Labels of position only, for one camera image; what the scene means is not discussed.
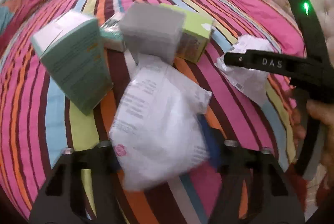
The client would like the person's right hand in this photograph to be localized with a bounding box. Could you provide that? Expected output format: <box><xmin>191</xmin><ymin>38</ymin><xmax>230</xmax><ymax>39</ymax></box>
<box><xmin>292</xmin><ymin>100</ymin><xmax>333</xmax><ymax>189</ymax></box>

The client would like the white plastic printed bag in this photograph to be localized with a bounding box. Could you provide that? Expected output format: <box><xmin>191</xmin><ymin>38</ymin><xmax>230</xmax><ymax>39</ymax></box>
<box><xmin>109</xmin><ymin>54</ymin><xmax>212</xmax><ymax>191</ymax></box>

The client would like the lime green carton box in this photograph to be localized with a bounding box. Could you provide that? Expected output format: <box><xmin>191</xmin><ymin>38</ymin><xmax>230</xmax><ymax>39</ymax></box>
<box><xmin>160</xmin><ymin>3</ymin><xmax>215</xmax><ymax>63</ymax></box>

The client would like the teal green carton box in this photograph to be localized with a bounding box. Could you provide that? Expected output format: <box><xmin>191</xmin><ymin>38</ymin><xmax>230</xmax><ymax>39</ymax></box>
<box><xmin>31</xmin><ymin>10</ymin><xmax>113</xmax><ymax>115</ymax></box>

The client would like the white plastic wrapper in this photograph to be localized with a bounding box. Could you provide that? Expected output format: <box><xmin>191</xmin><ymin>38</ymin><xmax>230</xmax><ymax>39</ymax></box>
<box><xmin>215</xmin><ymin>35</ymin><xmax>274</xmax><ymax>106</ymax></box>

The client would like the grey cardboard box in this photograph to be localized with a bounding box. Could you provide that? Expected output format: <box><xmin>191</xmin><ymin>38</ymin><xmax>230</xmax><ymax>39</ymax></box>
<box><xmin>119</xmin><ymin>2</ymin><xmax>185</xmax><ymax>65</ymax></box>

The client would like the teal fuzzy blanket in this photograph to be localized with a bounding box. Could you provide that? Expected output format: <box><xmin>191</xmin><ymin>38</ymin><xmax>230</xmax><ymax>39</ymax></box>
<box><xmin>0</xmin><ymin>6</ymin><xmax>14</xmax><ymax>35</ymax></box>

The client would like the colourful striped bedspread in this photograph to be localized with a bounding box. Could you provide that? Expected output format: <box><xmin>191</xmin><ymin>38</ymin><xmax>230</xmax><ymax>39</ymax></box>
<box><xmin>0</xmin><ymin>0</ymin><xmax>306</xmax><ymax>224</ymax></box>

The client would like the green pink tissue pack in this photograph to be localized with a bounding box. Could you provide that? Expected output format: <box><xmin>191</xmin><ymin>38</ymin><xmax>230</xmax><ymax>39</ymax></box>
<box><xmin>100</xmin><ymin>12</ymin><xmax>126</xmax><ymax>52</ymax></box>

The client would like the pink pillow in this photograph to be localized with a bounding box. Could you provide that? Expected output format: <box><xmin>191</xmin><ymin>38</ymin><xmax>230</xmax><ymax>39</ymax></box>
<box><xmin>228</xmin><ymin>0</ymin><xmax>305</xmax><ymax>57</ymax></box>

